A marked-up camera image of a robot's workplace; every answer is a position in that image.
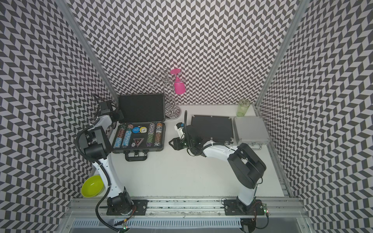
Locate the small silver aluminium poker case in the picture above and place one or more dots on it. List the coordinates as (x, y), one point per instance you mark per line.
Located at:
(250, 130)

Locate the pink wine glass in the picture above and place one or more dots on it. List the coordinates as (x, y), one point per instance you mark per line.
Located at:
(179, 86)

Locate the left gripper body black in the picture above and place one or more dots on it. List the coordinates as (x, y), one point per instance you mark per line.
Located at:
(119, 115)

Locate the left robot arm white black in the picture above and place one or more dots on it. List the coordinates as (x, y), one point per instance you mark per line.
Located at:
(93, 144)

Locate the green translucent cup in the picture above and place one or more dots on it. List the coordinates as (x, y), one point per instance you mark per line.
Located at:
(243, 106)

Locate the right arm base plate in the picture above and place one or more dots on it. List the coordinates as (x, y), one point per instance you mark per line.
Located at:
(236, 207)

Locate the black poker case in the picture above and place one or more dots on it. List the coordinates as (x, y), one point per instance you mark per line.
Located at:
(216, 128)
(141, 127)

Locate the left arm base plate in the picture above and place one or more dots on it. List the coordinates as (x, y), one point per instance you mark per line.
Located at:
(138, 208)

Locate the aluminium mounting rail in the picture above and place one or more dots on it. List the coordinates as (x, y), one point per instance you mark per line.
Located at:
(213, 207)

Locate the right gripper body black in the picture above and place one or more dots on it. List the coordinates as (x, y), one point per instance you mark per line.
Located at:
(181, 144)

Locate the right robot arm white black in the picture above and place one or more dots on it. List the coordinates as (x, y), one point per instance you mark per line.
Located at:
(244, 162)

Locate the yellow green bowl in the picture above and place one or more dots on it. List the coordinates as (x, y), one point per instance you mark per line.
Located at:
(92, 187)

